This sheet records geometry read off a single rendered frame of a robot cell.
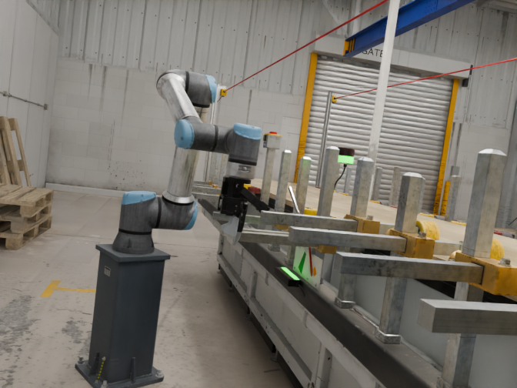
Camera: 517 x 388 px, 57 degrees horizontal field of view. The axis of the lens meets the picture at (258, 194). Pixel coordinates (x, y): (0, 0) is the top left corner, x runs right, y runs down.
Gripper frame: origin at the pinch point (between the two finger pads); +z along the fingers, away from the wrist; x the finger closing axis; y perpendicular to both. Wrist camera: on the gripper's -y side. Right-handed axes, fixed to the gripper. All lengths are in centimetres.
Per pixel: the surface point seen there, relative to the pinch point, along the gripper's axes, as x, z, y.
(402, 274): 76, -11, -12
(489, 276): 78, -13, -28
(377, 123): -161, -65, -123
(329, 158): -2.6, -30.6, -27.5
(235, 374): -80, 82, -28
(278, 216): 26.4, -12.6, -4.2
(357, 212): 22.4, -16.4, -28.4
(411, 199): 47, -23, -29
